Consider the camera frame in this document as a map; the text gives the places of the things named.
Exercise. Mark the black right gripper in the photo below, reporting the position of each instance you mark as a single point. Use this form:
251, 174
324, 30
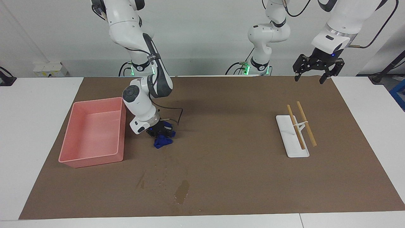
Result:
155, 129

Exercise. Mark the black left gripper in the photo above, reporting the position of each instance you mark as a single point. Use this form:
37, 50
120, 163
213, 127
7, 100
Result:
324, 58

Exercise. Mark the blue cloth towel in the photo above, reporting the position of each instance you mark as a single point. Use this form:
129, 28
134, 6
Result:
162, 142

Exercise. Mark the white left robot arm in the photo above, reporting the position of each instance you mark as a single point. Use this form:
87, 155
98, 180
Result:
267, 34

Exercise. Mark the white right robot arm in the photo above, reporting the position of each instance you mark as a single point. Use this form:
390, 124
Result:
139, 101

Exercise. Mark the white towel rack base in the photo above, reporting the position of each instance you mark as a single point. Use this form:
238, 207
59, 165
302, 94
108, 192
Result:
291, 142

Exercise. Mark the brown table mat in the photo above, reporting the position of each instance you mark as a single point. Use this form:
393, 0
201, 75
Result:
221, 142

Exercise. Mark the darker wooden rack rod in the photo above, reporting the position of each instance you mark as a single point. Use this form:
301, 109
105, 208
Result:
295, 126

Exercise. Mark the light wooden rack rod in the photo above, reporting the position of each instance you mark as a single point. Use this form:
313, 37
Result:
308, 129

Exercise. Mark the black floor stand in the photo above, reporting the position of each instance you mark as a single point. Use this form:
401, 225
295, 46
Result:
387, 68

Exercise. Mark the pink plastic bin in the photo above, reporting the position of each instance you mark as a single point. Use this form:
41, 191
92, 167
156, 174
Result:
91, 133

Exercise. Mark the blue crate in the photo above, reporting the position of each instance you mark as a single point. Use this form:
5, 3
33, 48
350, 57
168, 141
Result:
399, 95

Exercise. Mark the white wall socket box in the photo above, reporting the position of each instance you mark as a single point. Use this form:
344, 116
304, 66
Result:
47, 69

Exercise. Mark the black clamp mount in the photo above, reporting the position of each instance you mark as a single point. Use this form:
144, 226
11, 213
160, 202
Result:
6, 79

